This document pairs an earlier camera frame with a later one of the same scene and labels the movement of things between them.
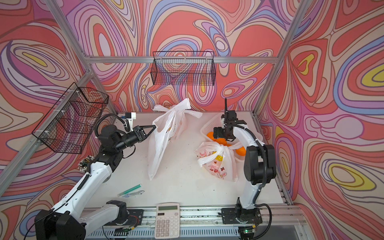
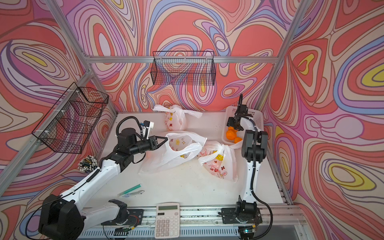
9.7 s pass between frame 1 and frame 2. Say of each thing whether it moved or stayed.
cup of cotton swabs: stayed
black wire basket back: stayed
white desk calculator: stayed
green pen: stayed
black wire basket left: stayed
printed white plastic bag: stayed
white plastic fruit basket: moved
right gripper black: moved
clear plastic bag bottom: moved
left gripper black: moved
